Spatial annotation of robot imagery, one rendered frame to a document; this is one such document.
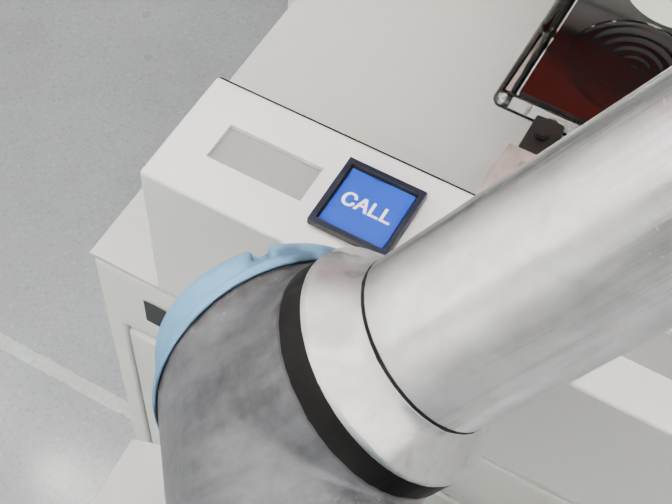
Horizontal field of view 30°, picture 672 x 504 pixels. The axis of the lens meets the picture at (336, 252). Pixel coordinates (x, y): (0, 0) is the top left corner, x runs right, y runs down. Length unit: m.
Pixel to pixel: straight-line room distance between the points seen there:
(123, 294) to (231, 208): 0.21
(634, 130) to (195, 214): 0.41
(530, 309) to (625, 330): 0.04
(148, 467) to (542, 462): 0.26
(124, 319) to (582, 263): 0.60
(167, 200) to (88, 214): 1.17
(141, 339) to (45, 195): 1.01
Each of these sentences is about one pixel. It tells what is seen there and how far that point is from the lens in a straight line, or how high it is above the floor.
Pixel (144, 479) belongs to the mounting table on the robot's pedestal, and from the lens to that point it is 0.86.
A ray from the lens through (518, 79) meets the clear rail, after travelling 0.95.
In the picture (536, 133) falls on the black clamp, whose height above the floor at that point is 0.91.
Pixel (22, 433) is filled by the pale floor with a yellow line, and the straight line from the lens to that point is 1.81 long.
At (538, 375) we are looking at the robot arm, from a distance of 0.50.
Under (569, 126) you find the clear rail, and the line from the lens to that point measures 0.92.
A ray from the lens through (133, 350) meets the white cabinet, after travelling 1.06.
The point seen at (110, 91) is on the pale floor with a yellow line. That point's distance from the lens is 2.13.
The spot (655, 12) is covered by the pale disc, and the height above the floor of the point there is 0.90.
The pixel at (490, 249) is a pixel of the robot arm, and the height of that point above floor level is 1.20.
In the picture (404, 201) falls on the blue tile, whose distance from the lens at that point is 0.79.
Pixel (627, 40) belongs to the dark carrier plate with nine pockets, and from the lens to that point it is 1.00.
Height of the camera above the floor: 1.60
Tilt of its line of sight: 57 degrees down
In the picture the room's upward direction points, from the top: 4 degrees clockwise
